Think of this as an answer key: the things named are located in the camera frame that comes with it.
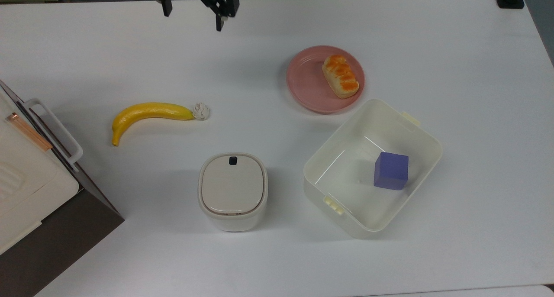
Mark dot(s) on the purple cube block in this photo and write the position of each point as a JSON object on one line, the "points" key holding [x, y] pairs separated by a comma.
{"points": [[391, 170]]}

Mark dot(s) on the cream plastic storage box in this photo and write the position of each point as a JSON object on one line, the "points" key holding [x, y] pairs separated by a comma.
{"points": [[346, 180]]}

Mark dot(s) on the pink round plate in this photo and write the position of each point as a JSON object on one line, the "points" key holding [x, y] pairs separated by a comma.
{"points": [[305, 80]]}

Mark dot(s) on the yellow banana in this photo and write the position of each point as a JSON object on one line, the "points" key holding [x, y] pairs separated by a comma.
{"points": [[147, 111]]}

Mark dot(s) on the orange glazed bread loaf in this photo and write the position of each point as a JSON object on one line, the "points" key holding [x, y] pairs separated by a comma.
{"points": [[340, 76]]}

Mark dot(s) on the white bin with lid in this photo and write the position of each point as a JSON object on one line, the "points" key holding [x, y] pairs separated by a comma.
{"points": [[233, 188]]}

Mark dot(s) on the white crumpled paper wad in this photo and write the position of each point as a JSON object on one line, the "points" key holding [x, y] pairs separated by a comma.
{"points": [[201, 111]]}

